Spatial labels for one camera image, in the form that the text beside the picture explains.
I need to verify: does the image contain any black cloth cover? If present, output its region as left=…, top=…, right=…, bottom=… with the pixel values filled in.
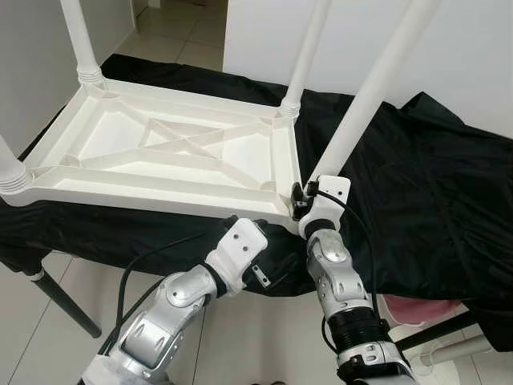
left=0, top=53, right=513, bottom=354

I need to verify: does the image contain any pink soft object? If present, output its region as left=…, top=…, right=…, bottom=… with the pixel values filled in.
left=383, top=294, right=463, bottom=326

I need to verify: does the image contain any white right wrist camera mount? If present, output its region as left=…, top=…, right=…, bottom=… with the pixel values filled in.
left=299, top=176, right=353, bottom=238

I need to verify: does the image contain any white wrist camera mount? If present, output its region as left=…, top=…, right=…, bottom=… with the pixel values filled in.
left=204, top=217, right=270, bottom=294
left=299, top=176, right=353, bottom=238

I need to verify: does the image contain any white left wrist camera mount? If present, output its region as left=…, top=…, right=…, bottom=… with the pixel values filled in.
left=204, top=217, right=270, bottom=294

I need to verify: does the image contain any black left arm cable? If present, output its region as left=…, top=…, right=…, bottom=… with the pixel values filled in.
left=96, top=230, right=216, bottom=355

